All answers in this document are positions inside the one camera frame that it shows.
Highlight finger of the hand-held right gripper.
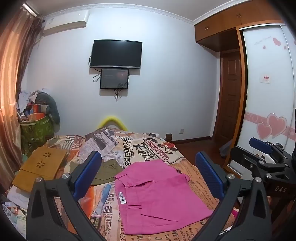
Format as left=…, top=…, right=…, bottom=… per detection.
left=249, top=137, right=288, bottom=160
left=230, top=146, right=287, bottom=179

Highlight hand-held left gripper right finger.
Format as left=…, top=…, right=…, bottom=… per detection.
left=192, top=151, right=272, bottom=241

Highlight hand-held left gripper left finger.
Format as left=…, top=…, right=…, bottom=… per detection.
left=26, top=151, right=107, bottom=241

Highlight pink pants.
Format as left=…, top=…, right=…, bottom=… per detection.
left=114, top=159, right=214, bottom=235

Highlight olive green pants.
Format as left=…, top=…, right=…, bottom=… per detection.
left=91, top=159, right=124, bottom=186

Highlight grey cloth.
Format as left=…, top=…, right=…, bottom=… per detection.
left=218, top=139, right=236, bottom=158

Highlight white heart-print wardrobe door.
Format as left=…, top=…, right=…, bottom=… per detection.
left=238, top=24, right=296, bottom=172

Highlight mustard yellow folded garment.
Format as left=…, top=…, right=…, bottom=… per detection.
left=12, top=146, right=70, bottom=193

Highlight brown wooden door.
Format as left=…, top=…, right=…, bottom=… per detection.
left=218, top=50, right=246, bottom=144

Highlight green patterned storage bag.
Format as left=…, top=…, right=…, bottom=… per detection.
left=20, top=115, right=55, bottom=156

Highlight printed bed sheet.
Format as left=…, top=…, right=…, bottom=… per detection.
left=2, top=125, right=234, bottom=241

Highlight pile of clothes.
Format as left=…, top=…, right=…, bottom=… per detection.
left=17, top=88, right=50, bottom=121

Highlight pink brown curtain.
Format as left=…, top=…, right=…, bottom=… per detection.
left=0, top=2, right=44, bottom=190

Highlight wooden overhead cabinet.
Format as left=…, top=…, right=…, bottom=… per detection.
left=194, top=5, right=289, bottom=50

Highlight white air conditioner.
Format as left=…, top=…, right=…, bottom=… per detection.
left=43, top=10, right=90, bottom=36

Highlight yellow foam bed rail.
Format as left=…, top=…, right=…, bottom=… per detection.
left=98, top=115, right=127, bottom=130

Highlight small black wall monitor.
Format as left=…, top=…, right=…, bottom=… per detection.
left=100, top=68, right=129, bottom=90

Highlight black wall television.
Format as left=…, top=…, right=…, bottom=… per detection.
left=90, top=39, right=142, bottom=69

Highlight curtain rail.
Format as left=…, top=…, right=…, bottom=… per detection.
left=22, top=2, right=38, bottom=17

